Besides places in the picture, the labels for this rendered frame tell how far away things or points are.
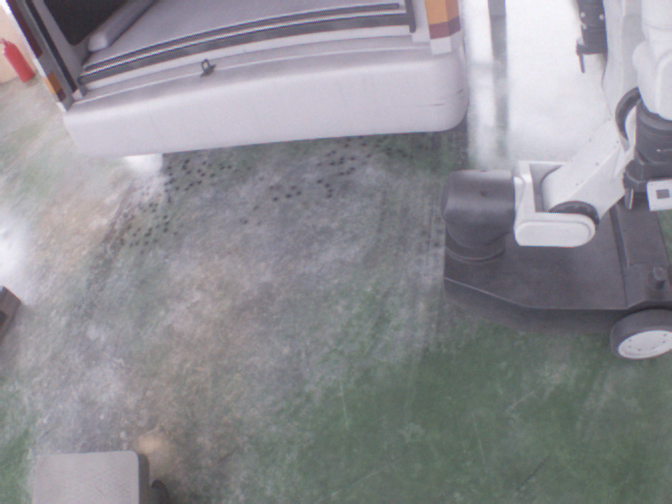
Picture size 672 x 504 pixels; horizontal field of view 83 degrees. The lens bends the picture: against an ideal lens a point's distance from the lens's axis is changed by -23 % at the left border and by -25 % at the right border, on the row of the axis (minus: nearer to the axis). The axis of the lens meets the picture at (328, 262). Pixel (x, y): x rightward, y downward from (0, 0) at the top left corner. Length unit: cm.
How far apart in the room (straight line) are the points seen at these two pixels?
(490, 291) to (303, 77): 71
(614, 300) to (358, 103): 82
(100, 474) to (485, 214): 113
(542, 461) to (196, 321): 109
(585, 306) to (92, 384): 150
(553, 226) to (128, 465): 115
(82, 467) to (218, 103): 108
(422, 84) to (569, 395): 87
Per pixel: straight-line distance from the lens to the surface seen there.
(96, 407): 162
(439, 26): 119
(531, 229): 110
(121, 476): 122
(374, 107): 127
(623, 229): 130
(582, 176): 108
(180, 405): 142
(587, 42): 114
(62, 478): 136
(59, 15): 190
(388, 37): 132
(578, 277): 120
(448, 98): 126
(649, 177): 81
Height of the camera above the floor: 115
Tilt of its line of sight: 52 degrees down
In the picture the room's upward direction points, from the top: 23 degrees counter-clockwise
